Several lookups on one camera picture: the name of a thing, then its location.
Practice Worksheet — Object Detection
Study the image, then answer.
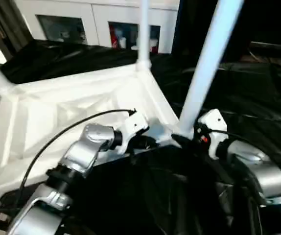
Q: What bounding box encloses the black work mat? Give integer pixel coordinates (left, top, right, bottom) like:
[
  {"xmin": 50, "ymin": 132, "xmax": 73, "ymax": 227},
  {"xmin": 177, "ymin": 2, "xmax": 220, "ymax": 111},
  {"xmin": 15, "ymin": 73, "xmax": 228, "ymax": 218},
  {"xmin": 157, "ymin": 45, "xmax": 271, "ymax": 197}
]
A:
[{"xmin": 0, "ymin": 39, "xmax": 281, "ymax": 235}]

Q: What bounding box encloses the white plastic table top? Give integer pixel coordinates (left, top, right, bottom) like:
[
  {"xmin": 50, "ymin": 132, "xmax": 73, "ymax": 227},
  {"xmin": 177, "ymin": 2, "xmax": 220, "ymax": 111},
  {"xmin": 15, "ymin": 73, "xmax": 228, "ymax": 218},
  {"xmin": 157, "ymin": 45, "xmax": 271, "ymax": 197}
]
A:
[{"xmin": 0, "ymin": 62, "xmax": 186, "ymax": 207}]

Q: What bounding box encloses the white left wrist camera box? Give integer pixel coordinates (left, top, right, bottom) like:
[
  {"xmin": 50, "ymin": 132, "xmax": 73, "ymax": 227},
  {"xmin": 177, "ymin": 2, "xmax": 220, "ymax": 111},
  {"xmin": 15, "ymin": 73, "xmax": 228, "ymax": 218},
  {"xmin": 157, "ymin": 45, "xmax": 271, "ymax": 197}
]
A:
[{"xmin": 114, "ymin": 111, "xmax": 151, "ymax": 154}]

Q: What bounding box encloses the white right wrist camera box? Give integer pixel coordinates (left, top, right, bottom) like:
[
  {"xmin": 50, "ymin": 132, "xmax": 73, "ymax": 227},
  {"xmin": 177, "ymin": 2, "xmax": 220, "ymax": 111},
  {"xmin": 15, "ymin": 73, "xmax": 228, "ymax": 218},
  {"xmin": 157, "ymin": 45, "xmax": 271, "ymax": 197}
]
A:
[{"xmin": 194, "ymin": 108, "xmax": 230, "ymax": 161}]

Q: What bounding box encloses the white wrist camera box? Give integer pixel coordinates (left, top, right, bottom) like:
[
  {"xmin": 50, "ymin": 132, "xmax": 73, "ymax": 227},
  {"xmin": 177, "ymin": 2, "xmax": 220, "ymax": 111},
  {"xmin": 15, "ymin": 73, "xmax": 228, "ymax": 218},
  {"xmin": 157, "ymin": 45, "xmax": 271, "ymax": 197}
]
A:
[
  {"xmin": 114, "ymin": 111, "xmax": 151, "ymax": 154},
  {"xmin": 194, "ymin": 108, "xmax": 230, "ymax": 161}
]

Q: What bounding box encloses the red bottle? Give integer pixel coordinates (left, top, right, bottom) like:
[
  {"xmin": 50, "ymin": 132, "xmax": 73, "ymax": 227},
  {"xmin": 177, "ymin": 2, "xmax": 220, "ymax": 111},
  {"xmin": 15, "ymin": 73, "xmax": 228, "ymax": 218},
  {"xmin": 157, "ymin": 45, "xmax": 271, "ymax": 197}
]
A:
[{"xmin": 109, "ymin": 28, "xmax": 119, "ymax": 48}]

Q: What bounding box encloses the black low cabinet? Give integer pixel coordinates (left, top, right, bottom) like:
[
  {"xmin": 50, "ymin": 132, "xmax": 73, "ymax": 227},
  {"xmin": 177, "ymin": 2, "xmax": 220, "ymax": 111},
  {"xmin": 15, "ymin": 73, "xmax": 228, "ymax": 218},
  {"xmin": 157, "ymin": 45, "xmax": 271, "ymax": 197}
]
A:
[{"xmin": 180, "ymin": 0, "xmax": 281, "ymax": 67}]

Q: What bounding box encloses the white display cabinet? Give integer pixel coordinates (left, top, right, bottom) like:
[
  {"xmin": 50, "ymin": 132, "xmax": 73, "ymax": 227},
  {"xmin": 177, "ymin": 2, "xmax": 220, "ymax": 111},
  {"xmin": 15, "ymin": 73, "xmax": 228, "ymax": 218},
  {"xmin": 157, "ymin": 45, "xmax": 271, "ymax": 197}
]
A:
[{"xmin": 12, "ymin": 0, "xmax": 181, "ymax": 54}]

